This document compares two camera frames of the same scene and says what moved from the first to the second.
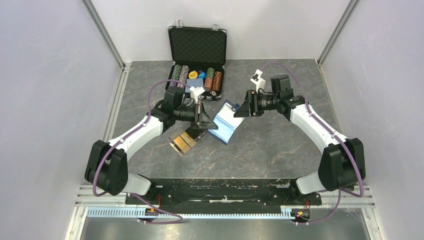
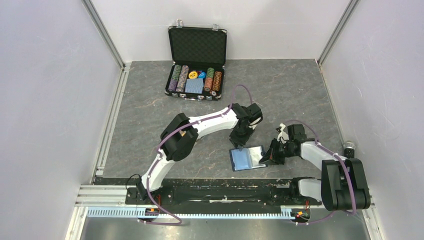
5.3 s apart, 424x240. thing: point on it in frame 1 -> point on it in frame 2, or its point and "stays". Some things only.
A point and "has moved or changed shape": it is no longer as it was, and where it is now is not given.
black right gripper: x=251 y=107 -> x=271 y=157
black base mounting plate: x=224 y=192 stays
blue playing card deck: x=193 y=82 stays
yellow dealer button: x=193 y=75 stays
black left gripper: x=201 y=118 -> x=241 y=142
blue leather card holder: x=227 y=123 has moved or changed shape
